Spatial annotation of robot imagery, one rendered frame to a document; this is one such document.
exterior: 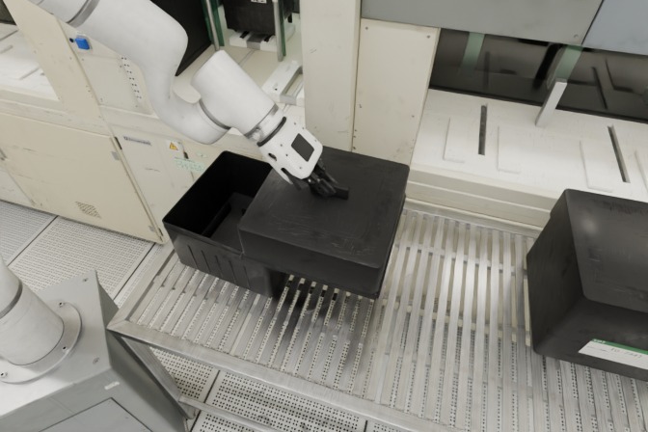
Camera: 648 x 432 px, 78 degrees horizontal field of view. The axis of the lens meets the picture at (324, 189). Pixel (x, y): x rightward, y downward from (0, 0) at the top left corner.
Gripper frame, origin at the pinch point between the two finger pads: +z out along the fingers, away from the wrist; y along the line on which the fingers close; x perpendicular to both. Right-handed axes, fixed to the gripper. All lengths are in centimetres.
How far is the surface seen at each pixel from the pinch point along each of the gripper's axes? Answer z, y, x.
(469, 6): -4.8, 31.9, -31.5
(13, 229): -47, 17, 201
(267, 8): -33, 83, 38
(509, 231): 54, 29, -9
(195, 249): -5.3, -10.5, 35.8
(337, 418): 83, -12, 69
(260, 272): 6.7, -11.7, 22.7
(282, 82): -13, 59, 38
